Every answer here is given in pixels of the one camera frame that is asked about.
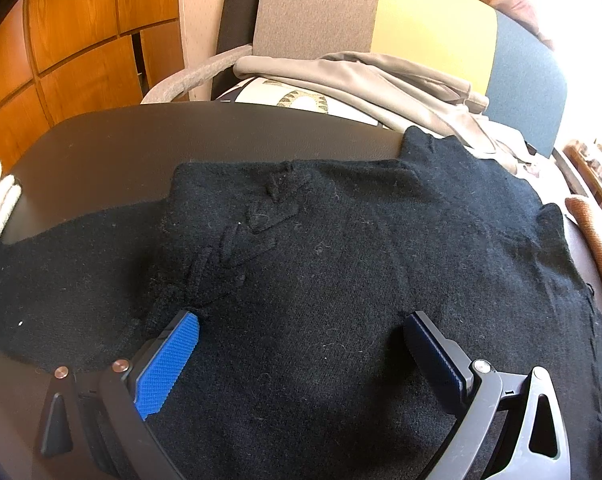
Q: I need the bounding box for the brown fuzzy garment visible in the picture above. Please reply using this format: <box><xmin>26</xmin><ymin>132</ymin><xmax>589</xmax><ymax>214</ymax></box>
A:
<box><xmin>564</xmin><ymin>194</ymin><xmax>602</xmax><ymax>321</ymax></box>

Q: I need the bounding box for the white printed garment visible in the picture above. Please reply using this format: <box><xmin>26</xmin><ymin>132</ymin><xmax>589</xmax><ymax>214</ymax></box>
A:
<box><xmin>217</xmin><ymin>77</ymin><xmax>380</xmax><ymax>127</ymax></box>

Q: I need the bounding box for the grey garment on chair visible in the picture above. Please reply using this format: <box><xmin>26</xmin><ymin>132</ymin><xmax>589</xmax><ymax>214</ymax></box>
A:
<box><xmin>233</xmin><ymin>51</ymin><xmax>537</xmax><ymax>174</ymax></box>

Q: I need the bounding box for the black knit sweater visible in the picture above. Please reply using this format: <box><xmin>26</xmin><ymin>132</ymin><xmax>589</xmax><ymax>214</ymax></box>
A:
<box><xmin>0</xmin><ymin>129</ymin><xmax>602</xmax><ymax>479</ymax></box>

